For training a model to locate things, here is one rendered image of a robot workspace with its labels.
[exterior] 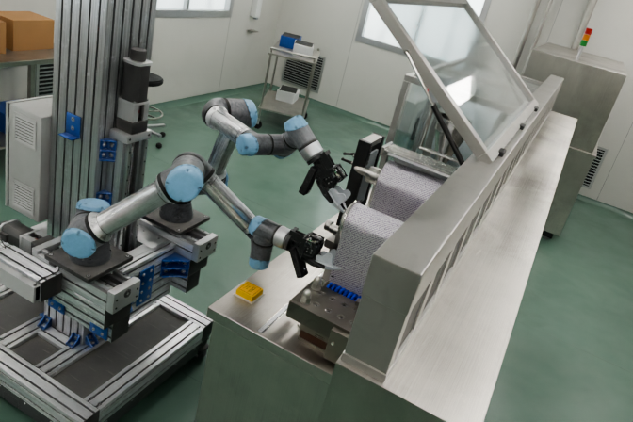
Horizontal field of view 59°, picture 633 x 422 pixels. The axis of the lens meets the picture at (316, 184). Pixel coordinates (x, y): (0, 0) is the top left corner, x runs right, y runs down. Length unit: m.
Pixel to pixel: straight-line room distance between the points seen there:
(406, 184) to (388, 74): 5.67
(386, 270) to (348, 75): 7.01
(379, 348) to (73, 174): 1.72
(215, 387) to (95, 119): 1.07
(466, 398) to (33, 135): 1.94
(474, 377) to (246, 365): 1.04
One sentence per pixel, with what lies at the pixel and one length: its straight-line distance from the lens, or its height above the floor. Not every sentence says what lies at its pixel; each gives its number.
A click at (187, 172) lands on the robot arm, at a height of 1.31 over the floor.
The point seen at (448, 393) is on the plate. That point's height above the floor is 1.44.
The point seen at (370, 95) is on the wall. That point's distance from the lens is 7.73.
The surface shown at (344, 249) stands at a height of 1.17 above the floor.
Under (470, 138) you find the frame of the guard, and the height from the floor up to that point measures 1.70.
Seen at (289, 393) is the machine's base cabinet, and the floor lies 0.75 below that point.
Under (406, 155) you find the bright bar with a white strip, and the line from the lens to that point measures 2.03.
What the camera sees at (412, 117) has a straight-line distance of 2.77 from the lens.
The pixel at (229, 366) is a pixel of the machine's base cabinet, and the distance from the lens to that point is 2.01.
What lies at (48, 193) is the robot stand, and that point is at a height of 0.89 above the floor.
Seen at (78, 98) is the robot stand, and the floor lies 1.35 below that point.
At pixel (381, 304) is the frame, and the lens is 0.91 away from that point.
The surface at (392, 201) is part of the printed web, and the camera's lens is 2.02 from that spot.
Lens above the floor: 2.06
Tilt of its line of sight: 23 degrees down
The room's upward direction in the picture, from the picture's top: 14 degrees clockwise
